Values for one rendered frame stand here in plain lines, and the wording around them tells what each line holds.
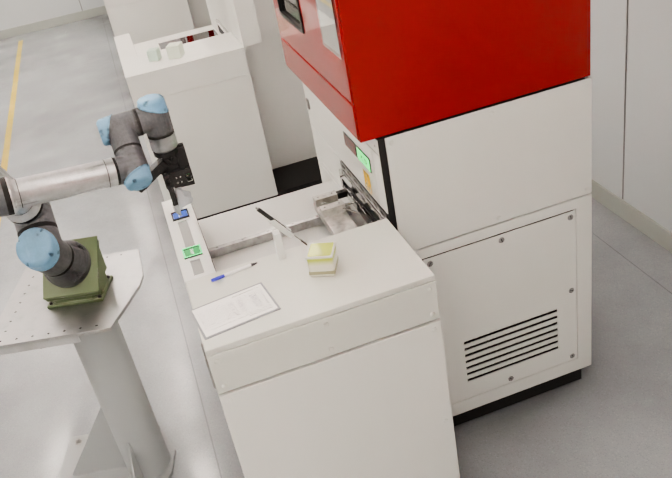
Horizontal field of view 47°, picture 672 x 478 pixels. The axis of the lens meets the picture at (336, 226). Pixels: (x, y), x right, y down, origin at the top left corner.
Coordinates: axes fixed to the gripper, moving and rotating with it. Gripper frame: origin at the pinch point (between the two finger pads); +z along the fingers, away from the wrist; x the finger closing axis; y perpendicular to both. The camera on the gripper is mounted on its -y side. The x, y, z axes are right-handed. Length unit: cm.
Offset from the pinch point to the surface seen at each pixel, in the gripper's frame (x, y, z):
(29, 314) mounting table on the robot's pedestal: 18, -53, 29
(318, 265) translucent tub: -34.6, 31.4, 10.2
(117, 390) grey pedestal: 13, -37, 65
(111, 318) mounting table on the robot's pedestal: 0.6, -28.2, 28.7
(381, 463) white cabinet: -50, 35, 73
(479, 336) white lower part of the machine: -16, 85, 70
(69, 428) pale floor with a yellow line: 59, -67, 111
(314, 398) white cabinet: -50, 20, 40
